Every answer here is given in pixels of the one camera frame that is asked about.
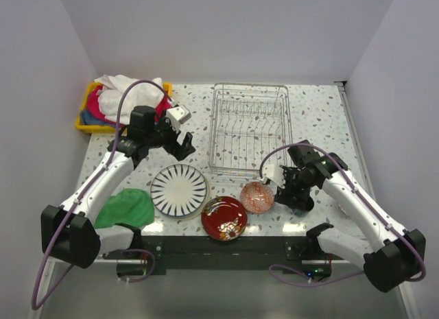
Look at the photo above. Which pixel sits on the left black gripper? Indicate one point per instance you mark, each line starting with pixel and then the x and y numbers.
pixel 180 151

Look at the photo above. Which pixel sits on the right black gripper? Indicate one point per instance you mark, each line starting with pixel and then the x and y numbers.
pixel 284 195

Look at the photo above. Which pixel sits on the dark blue mug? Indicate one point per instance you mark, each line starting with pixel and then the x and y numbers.
pixel 303 207

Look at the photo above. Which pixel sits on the wire dish rack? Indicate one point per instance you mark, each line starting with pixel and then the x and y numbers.
pixel 248 121

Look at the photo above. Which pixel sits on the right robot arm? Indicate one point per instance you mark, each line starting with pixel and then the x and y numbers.
pixel 388 255

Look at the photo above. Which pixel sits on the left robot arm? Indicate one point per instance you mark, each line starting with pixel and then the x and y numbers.
pixel 68 231

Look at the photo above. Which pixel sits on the red patterned small dish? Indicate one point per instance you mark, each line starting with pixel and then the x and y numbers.
pixel 342 210

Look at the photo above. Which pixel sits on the pink cloth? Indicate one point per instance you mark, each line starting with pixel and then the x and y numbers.
pixel 92 104

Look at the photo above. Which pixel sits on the white towel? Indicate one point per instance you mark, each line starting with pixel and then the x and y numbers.
pixel 143 94

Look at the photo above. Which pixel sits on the orange patterned bowl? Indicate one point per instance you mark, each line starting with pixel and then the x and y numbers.
pixel 256 197

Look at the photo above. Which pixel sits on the yellow plastic bin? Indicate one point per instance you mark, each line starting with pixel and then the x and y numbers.
pixel 163 86

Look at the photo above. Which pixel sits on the blue striped white plate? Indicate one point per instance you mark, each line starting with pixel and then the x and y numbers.
pixel 173 173

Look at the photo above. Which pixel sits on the green cloth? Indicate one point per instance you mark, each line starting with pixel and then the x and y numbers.
pixel 133 207

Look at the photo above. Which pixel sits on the blue checked cloth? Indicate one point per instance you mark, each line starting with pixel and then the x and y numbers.
pixel 86 118

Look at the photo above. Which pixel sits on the red floral plate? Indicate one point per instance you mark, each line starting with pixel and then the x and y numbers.
pixel 224 218

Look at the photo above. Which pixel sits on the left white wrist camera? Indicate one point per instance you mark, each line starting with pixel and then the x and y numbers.
pixel 178 115

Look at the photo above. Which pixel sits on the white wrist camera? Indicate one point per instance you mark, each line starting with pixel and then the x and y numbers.
pixel 178 115
pixel 273 173

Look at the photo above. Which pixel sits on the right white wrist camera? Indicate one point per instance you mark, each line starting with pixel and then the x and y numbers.
pixel 273 173

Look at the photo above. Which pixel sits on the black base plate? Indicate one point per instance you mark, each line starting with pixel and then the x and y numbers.
pixel 206 253

